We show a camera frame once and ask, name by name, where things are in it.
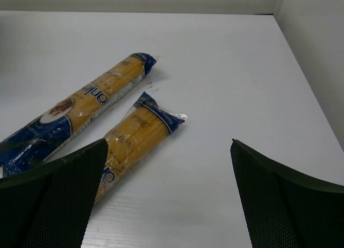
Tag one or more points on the spaghetti bag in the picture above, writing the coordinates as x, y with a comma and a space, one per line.
144, 126
41, 138

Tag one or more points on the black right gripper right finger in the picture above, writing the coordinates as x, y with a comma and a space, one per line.
284, 207

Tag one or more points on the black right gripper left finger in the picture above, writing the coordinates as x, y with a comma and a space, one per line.
50, 205

